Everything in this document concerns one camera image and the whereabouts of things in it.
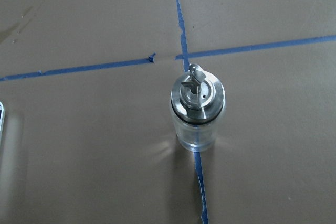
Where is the glass sauce dispenser bottle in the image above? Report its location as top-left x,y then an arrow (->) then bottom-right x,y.
170,64 -> 226,152

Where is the digital kitchen scale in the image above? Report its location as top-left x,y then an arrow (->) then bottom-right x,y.
0,102 -> 5,135

